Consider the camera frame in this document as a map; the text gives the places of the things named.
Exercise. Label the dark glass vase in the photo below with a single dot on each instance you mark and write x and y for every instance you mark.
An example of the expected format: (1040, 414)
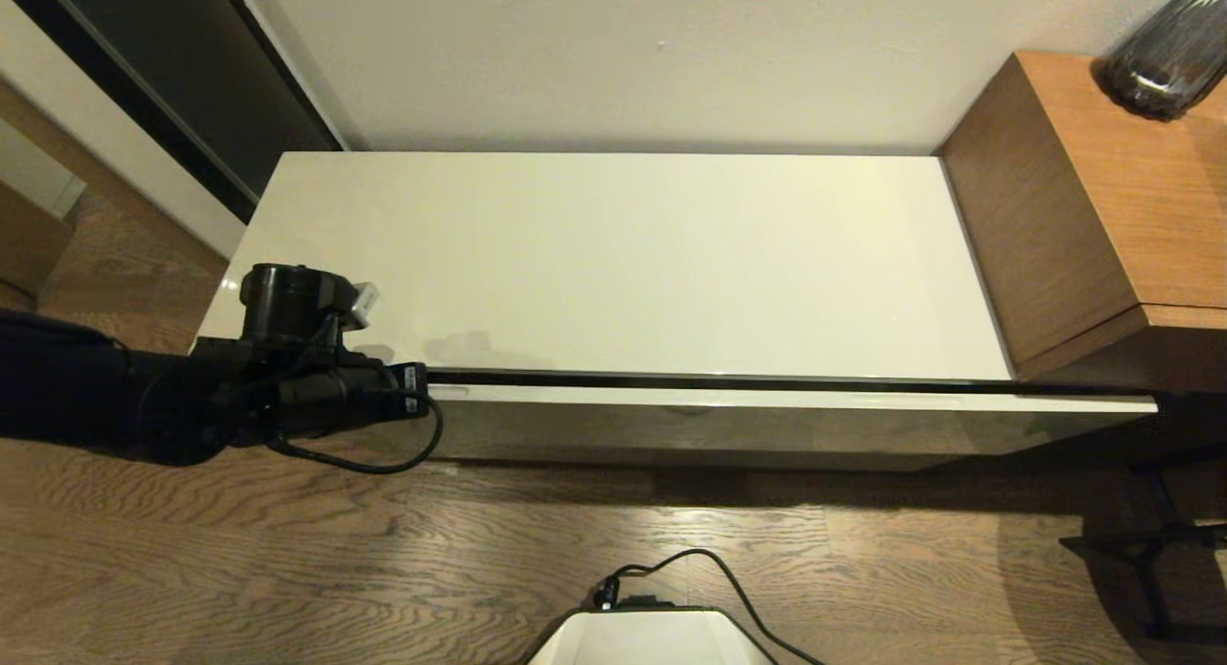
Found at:
(1165, 61)

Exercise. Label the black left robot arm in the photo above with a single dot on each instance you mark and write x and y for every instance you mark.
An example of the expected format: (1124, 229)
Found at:
(96, 397)

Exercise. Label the glossy beige drawer cabinet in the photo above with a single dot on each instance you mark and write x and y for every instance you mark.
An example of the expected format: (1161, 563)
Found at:
(623, 263)

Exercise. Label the brown wooden furniture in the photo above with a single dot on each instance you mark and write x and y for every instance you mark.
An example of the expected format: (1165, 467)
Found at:
(29, 243)

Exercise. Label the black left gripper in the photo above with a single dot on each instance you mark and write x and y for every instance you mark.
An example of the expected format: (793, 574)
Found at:
(355, 392)

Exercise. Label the brown wooden side cabinet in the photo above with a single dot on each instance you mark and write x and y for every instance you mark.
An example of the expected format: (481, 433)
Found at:
(1102, 195)

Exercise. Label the black chair base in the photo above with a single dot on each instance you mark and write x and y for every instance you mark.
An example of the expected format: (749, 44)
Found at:
(1150, 540)

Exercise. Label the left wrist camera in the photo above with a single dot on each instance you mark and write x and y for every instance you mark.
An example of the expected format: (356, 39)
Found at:
(364, 306)

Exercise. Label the dark door panel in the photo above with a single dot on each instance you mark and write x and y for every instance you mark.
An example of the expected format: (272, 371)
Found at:
(192, 71)

